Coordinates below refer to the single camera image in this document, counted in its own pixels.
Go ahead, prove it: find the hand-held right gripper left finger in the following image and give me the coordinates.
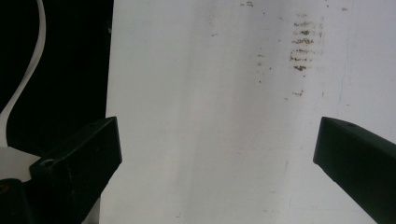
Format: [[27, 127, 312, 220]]
[[22, 116, 123, 224]]

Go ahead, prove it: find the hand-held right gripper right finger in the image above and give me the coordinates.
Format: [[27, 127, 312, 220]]
[[312, 116, 396, 224]]

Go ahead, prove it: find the white cable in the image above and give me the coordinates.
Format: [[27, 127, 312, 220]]
[[0, 0, 48, 149]]

